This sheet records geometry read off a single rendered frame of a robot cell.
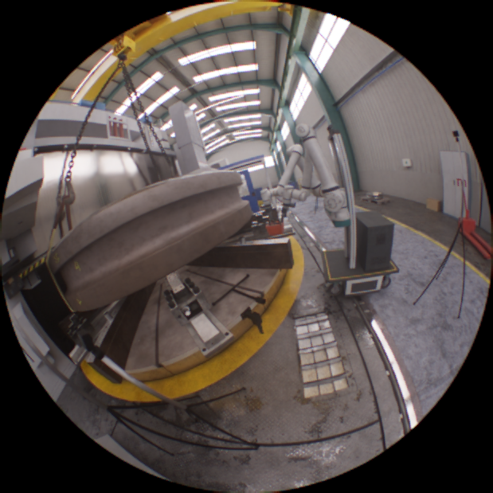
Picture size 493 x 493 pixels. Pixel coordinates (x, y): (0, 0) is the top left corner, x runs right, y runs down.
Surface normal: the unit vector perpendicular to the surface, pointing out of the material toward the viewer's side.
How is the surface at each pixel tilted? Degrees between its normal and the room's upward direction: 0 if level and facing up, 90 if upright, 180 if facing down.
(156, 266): 90
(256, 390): 0
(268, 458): 0
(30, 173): 90
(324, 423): 0
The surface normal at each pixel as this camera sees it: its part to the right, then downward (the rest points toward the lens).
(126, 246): 0.50, 0.18
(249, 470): -0.28, -0.89
